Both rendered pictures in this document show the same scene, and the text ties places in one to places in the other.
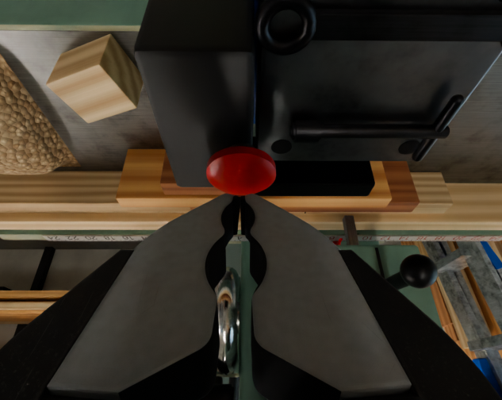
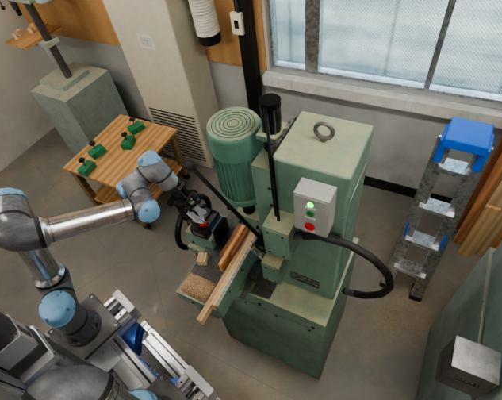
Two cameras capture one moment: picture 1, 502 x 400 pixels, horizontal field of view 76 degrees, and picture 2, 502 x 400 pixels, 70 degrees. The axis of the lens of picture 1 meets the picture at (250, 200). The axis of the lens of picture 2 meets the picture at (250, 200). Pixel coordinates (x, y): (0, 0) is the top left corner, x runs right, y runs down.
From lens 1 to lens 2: 1.49 m
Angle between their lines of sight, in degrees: 85
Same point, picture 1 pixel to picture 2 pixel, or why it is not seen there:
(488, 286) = (425, 187)
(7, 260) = not seen: outside the picture
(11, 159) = (203, 282)
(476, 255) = (417, 200)
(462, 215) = not seen: hidden behind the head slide
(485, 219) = not seen: hidden behind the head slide
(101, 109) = (204, 257)
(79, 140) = (212, 278)
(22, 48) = (194, 269)
